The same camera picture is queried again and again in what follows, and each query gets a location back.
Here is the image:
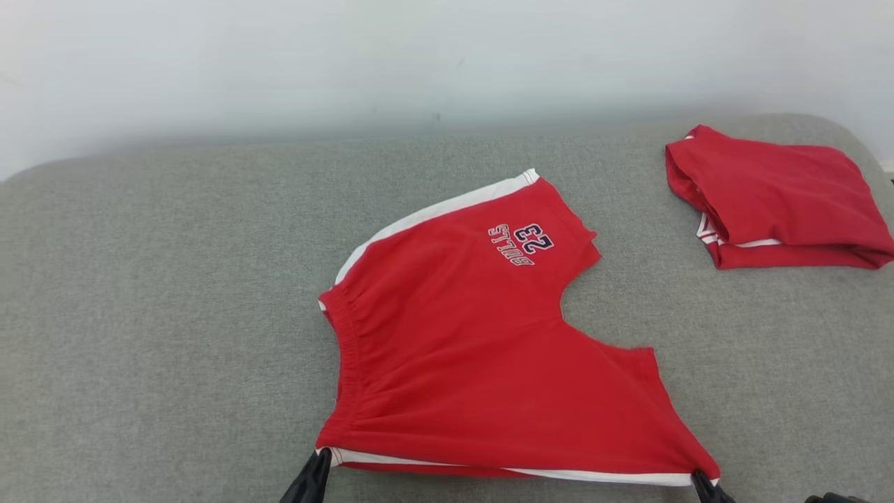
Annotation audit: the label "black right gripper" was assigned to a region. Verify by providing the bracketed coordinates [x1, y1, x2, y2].
[691, 471, 870, 503]

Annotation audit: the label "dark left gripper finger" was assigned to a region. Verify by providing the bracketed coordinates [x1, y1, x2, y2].
[279, 449, 325, 503]
[307, 449, 332, 503]

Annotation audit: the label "red basketball jersey number 23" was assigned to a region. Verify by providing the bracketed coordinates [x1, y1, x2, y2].
[664, 124, 894, 271]

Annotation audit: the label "red white basketball shorts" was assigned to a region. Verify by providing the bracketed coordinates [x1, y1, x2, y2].
[316, 168, 721, 488]

